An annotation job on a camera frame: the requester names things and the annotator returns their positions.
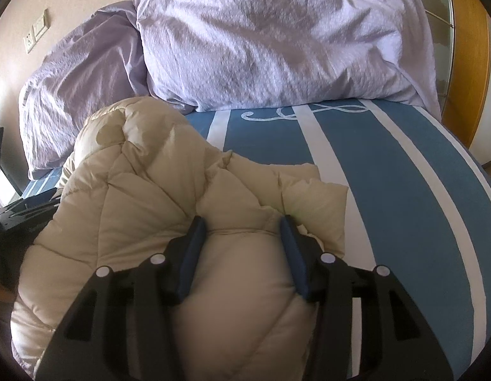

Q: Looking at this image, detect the beige puffer down jacket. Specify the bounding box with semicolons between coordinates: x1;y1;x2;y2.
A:
10;97;348;380

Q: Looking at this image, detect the blue white striped bedsheet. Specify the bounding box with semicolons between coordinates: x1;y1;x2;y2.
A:
21;98;491;379

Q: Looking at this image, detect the darker lavender pillow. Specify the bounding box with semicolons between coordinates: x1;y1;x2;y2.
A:
18;0;197;181

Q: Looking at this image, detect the large lavender pillow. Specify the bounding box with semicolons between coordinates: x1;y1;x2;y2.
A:
132;0;441;117

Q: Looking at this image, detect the wooden wardrobe with glass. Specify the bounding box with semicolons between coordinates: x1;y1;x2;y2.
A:
422;0;491;165

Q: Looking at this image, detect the white wall switch plate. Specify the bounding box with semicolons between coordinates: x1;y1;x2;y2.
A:
23;9;50;53

